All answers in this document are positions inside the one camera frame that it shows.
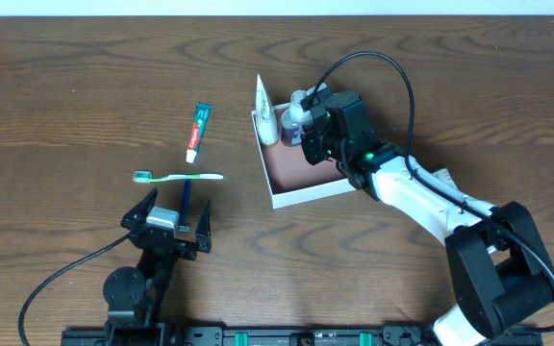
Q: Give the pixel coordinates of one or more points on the white Pantene tube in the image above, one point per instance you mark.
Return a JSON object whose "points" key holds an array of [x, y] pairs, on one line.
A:
{"points": [[265, 117]]}

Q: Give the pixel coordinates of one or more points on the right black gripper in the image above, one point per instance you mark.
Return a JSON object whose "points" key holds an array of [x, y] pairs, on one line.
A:
{"points": [[313, 145]]}

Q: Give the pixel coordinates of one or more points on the dark blue razor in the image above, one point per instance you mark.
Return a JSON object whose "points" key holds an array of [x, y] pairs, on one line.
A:
{"points": [[183, 225]]}

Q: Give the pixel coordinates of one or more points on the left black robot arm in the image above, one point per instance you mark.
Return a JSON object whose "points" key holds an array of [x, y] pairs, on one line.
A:
{"points": [[135, 294]]}

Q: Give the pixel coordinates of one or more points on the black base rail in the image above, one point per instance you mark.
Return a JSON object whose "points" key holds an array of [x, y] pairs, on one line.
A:
{"points": [[258, 336]]}

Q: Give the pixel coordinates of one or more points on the green white toothbrush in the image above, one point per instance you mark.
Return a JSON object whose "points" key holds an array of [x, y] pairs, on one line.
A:
{"points": [[146, 177]]}

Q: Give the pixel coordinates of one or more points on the white box pink interior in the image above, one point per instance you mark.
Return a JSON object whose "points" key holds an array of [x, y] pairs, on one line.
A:
{"points": [[291, 180]]}

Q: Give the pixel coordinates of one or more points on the clear blue soap dispenser bottle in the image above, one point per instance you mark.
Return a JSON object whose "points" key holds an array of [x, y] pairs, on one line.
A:
{"points": [[294, 118]]}

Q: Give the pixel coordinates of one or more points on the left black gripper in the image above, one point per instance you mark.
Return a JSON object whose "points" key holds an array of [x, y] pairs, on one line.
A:
{"points": [[170, 241]]}

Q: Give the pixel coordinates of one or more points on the Colgate toothpaste tube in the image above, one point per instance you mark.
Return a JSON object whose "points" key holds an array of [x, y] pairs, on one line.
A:
{"points": [[201, 117]]}

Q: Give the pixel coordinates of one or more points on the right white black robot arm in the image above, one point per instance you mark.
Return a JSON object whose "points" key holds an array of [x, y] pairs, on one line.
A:
{"points": [[499, 267]]}

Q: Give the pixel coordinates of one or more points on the small green white box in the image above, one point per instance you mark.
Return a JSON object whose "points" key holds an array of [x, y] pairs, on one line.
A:
{"points": [[445, 178]]}

